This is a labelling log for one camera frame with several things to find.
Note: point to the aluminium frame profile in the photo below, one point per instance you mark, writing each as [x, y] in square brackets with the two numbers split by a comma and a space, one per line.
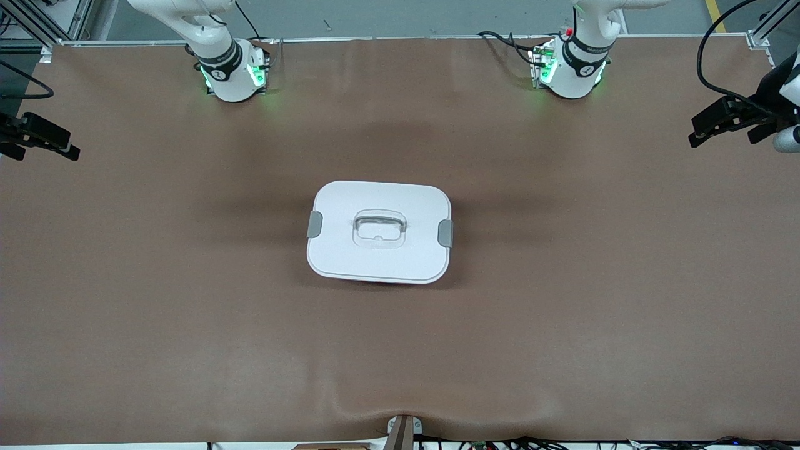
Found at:
[31, 24]
[772, 19]

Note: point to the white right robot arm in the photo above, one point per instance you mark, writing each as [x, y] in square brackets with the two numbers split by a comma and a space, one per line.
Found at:
[219, 62]

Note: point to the metal table clamp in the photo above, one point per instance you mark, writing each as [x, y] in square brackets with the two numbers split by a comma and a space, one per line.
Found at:
[400, 434]

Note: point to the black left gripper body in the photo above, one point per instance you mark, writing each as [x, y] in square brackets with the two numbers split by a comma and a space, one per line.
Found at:
[758, 114]

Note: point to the silver table edge rail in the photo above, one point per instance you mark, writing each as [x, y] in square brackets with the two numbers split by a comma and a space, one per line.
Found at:
[406, 39]

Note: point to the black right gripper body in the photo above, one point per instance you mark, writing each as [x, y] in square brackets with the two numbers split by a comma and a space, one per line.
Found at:
[7, 127]

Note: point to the white box lid grey latches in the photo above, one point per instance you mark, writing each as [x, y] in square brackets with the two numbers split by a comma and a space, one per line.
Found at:
[337, 256]

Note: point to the brown table mat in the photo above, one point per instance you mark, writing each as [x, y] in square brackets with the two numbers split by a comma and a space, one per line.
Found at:
[187, 350]

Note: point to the brown wooden board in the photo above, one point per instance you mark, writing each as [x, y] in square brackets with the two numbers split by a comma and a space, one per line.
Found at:
[331, 447]

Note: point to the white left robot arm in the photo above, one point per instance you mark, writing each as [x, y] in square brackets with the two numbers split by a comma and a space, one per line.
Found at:
[575, 69]

